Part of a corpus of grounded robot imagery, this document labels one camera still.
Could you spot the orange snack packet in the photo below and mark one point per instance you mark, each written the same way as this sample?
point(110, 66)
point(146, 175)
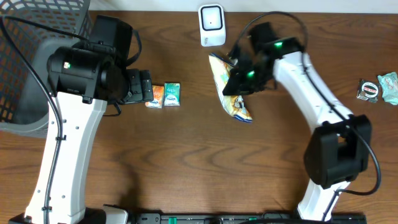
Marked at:
point(158, 100)

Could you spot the white barcode scanner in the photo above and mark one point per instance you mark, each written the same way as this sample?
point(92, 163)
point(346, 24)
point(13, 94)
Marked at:
point(212, 25)

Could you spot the yellow snack bag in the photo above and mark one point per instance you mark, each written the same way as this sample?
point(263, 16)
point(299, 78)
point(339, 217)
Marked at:
point(233, 105)

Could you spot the light green snack packet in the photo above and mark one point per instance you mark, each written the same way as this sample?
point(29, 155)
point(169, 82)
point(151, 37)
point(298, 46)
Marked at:
point(388, 84)

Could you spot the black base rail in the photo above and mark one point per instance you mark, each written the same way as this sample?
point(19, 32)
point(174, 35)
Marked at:
point(156, 218)

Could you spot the green tissue packet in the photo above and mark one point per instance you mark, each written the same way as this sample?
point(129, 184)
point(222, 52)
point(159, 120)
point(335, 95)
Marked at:
point(172, 94)

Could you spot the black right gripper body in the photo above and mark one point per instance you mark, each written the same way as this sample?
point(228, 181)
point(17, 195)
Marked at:
point(248, 78)

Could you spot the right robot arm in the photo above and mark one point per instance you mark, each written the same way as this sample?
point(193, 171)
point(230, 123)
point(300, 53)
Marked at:
point(339, 147)

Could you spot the black round-logo snack packet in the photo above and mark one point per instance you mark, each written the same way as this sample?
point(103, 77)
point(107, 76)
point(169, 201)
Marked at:
point(368, 91)

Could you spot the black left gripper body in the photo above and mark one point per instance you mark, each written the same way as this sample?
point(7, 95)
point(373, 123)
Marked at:
point(147, 90)

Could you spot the dark grey plastic basket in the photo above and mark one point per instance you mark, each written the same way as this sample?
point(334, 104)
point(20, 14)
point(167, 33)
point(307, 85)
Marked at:
point(24, 107)

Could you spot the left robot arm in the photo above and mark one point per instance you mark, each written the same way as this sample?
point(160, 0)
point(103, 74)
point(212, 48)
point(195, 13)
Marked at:
point(84, 82)

